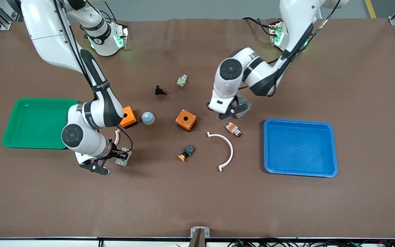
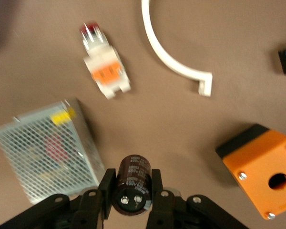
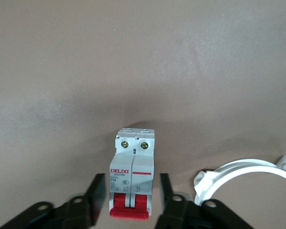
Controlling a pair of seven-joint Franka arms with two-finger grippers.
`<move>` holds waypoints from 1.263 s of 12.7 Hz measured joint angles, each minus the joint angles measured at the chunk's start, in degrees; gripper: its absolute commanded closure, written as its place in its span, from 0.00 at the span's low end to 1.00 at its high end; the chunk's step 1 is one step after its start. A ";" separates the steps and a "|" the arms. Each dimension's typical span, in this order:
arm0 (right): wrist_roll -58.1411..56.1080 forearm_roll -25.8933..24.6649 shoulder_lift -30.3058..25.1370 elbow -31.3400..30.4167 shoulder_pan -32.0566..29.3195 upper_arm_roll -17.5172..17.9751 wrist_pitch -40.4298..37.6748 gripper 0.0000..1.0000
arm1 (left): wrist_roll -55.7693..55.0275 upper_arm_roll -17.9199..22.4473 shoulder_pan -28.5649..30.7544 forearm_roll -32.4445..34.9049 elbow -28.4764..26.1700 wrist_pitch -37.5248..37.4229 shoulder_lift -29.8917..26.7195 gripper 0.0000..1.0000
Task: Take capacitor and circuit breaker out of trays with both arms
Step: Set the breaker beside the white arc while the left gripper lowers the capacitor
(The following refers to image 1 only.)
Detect metal mesh power supply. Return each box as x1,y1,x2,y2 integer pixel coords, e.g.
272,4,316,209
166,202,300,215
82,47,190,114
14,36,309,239
234,90,253,119

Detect large white curved clip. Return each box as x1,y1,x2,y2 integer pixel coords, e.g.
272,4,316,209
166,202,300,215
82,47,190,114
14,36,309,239
207,132,234,173

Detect blue plastic tray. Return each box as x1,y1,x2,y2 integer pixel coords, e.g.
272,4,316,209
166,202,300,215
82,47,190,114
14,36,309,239
263,119,338,178

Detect brown table mat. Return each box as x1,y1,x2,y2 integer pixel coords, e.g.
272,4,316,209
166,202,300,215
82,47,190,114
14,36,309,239
0,18,395,239

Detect green plastic tray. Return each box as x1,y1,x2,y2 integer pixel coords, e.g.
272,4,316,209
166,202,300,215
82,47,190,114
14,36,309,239
1,98,79,150

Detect white red pushbutton switch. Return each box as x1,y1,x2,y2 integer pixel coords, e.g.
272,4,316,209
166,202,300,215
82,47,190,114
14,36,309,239
225,122,243,138

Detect orange button enclosure box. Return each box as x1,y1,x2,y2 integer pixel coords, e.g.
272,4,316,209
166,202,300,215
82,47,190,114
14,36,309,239
119,106,138,129
175,109,198,132

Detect orange black pushbutton switch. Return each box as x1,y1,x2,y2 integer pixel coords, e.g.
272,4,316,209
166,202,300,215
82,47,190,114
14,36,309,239
178,144,195,162

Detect black left base cables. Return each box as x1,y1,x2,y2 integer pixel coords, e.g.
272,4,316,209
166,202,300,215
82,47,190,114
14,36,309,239
241,16,281,37

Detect black base cables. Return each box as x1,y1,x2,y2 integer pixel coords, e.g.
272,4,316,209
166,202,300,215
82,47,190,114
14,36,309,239
95,0,130,26
241,16,281,37

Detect grey bracket at table edge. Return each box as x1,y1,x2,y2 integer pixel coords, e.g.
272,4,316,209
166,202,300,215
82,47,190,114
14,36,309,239
188,226,211,247

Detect black right base cables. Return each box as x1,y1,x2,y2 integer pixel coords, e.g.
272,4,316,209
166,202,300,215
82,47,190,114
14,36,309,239
95,0,130,26

